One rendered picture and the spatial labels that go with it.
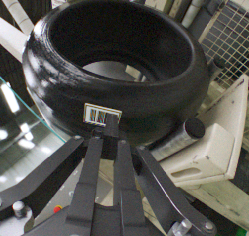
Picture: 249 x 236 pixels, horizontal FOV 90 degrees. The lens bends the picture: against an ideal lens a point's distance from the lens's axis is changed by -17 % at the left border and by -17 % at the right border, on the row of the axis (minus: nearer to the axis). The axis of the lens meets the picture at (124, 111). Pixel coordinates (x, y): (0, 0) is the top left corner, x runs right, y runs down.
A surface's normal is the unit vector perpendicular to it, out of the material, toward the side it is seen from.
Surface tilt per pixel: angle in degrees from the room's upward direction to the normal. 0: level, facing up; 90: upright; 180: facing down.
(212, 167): 90
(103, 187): 90
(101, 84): 94
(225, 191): 90
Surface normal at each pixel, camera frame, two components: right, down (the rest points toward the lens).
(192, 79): 0.31, -0.35
